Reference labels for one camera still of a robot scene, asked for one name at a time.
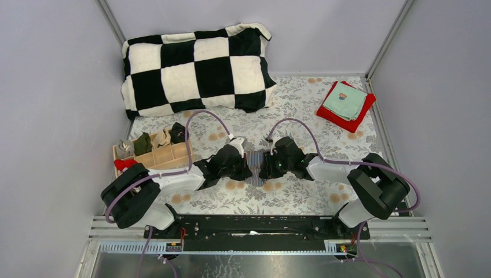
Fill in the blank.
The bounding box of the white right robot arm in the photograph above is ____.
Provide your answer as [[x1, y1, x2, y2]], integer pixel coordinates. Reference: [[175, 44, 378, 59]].
[[259, 137, 410, 239]]

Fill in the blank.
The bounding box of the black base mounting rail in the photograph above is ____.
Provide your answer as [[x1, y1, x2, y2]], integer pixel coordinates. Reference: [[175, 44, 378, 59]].
[[144, 214, 370, 252]]

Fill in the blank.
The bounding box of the black white checkered pillow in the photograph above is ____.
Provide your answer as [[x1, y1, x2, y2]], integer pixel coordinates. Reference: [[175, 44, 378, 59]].
[[121, 23, 276, 120]]

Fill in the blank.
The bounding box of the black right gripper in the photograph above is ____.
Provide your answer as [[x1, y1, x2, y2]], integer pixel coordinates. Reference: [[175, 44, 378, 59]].
[[259, 151, 293, 180]]

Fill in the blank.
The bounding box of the grey rolled sock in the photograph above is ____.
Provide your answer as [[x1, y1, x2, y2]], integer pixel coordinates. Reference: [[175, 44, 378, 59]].
[[115, 140, 134, 159]]

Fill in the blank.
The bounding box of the wooden divided organizer box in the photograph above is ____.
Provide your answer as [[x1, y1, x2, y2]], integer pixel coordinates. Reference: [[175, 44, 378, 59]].
[[112, 142, 189, 170]]

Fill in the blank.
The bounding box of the dark green rolled sock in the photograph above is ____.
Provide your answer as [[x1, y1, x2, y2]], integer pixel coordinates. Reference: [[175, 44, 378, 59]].
[[133, 132, 152, 156]]

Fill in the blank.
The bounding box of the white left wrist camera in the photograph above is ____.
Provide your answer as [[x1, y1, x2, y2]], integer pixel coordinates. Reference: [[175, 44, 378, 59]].
[[228, 137, 245, 158]]

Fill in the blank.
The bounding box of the mint green folded cloth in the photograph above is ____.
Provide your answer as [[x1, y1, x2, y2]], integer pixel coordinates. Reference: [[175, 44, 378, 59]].
[[322, 83, 368, 121]]

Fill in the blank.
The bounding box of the red folded garment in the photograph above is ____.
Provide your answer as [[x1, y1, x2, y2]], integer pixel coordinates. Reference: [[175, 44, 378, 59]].
[[316, 81, 376, 133]]

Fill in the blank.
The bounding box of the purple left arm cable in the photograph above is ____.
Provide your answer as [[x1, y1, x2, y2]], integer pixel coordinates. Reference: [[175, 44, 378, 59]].
[[104, 110, 236, 278]]

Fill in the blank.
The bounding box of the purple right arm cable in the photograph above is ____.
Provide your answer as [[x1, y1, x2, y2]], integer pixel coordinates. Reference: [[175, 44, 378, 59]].
[[266, 118, 422, 278]]

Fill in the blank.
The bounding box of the red rolled sock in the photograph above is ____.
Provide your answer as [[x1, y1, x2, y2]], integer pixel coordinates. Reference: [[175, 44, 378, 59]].
[[113, 158, 138, 172]]

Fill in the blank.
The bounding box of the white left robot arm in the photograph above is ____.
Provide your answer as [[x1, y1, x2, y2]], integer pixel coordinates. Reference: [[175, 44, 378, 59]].
[[101, 144, 252, 238]]

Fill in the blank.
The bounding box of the beige rolled sock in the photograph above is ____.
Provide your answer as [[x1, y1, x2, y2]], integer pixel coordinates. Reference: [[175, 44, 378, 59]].
[[151, 130, 171, 149]]

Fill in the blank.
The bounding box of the grey striped underwear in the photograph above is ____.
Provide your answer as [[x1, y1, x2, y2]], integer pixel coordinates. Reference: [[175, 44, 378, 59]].
[[245, 150, 265, 187]]

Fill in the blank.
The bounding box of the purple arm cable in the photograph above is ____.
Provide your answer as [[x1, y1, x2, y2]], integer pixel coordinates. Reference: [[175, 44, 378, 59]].
[[266, 118, 422, 278], [104, 110, 236, 278]]

